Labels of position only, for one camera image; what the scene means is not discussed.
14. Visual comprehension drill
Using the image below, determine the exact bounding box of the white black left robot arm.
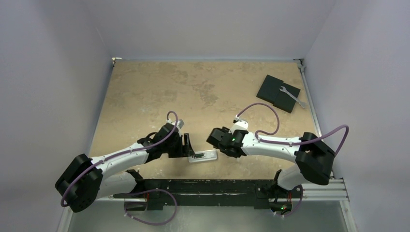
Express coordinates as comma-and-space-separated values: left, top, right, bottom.
55, 123, 195, 212

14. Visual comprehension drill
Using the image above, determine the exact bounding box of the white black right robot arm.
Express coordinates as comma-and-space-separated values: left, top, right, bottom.
206, 127, 336, 197

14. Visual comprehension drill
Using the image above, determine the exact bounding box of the white remote control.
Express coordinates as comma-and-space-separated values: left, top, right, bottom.
188, 149, 218, 163

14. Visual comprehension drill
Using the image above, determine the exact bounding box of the aluminium table edge frame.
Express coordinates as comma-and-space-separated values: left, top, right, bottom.
294, 59, 357, 232

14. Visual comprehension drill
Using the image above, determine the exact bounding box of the silver open-end wrench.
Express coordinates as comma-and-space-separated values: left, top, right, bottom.
280, 86, 306, 109

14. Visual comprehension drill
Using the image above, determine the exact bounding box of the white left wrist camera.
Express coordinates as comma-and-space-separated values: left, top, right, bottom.
170, 119, 185, 130

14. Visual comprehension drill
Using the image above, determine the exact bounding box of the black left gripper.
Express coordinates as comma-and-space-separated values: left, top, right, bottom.
162, 132, 194, 158

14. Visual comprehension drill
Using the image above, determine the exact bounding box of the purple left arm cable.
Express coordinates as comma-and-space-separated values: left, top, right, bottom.
60, 111, 179, 207

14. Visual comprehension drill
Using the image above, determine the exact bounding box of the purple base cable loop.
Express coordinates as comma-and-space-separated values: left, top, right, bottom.
123, 188, 178, 226

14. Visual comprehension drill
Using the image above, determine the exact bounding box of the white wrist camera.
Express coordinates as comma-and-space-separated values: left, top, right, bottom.
170, 119, 185, 130
229, 119, 249, 134

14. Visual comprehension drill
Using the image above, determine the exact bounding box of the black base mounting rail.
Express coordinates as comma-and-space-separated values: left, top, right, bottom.
114, 179, 302, 211

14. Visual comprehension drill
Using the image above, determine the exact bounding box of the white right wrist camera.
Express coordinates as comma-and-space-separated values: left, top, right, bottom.
229, 119, 249, 134

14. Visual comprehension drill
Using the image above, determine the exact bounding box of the black foam pad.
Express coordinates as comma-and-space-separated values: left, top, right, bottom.
256, 75, 301, 113

